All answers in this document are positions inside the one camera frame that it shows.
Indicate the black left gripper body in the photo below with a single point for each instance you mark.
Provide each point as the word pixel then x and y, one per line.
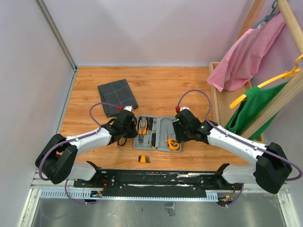
pixel 129 132

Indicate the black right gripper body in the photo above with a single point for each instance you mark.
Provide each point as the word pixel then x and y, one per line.
pixel 182 134

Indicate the orange black pliers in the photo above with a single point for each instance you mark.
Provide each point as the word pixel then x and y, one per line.
pixel 142 129

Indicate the orange tape measure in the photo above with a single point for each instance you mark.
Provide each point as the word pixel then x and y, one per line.
pixel 173 144

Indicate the grey plastic tool case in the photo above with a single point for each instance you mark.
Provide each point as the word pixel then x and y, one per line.
pixel 163 128

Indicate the black yellow thick screwdriver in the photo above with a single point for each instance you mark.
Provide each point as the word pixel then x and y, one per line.
pixel 150 124

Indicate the black yellow slim screwdriver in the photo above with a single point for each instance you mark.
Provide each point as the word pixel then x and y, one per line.
pixel 153 140

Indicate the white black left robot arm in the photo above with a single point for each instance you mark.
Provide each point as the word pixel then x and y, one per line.
pixel 56 162

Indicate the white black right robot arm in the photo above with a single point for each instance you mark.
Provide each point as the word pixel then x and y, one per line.
pixel 268 166

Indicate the black tape roll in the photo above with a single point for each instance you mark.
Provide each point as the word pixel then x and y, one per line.
pixel 121 142

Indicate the dark grey checked cloth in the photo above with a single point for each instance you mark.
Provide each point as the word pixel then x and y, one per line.
pixel 117 93

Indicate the orange black hex key set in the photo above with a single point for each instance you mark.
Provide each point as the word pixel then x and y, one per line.
pixel 143 159

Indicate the green shirt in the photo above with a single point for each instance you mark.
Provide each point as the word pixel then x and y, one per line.
pixel 246 113

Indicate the pink shirt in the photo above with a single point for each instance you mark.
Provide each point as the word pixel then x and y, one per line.
pixel 241 63

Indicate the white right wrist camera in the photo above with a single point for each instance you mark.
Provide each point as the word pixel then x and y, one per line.
pixel 185 109

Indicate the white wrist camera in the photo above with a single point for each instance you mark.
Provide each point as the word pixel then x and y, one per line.
pixel 185 109
pixel 128 108

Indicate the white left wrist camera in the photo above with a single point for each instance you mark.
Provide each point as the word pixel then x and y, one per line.
pixel 128 108

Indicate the wooden clothes rack frame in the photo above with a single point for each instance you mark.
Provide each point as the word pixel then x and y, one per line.
pixel 224 101

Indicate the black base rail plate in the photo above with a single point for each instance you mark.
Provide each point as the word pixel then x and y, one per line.
pixel 157 183

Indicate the aluminium frame rail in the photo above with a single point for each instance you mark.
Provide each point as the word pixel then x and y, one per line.
pixel 67 190

